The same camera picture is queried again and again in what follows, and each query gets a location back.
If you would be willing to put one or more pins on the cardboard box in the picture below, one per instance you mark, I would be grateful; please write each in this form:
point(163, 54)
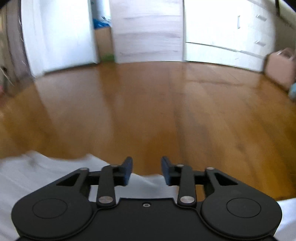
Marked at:
point(105, 41)

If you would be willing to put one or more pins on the pale blue bag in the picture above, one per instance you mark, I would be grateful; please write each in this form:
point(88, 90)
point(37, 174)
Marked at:
point(292, 92)

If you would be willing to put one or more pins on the dark metal door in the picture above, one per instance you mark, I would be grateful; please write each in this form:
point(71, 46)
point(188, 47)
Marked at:
point(13, 46)

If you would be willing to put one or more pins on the white door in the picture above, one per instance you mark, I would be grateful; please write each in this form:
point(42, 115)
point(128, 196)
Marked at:
point(64, 34)

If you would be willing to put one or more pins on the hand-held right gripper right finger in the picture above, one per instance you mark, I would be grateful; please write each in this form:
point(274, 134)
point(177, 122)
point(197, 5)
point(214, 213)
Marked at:
point(165, 171)

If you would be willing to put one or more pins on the pale wood-grain cabinet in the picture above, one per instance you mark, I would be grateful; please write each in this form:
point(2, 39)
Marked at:
point(148, 34)

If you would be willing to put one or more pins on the blue plastic bag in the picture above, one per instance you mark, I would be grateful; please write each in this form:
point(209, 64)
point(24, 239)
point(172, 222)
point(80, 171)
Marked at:
point(100, 24)

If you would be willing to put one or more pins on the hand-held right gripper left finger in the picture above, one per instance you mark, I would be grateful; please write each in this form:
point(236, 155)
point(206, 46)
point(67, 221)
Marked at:
point(128, 171)

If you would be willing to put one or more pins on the pale grey shirt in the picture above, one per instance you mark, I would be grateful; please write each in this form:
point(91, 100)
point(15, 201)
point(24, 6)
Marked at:
point(23, 180)

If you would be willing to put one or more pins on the pink case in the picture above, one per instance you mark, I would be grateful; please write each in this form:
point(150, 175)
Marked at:
point(279, 69)

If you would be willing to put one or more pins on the white wardrobe with drawers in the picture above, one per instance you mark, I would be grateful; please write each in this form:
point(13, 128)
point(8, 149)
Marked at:
point(219, 30)

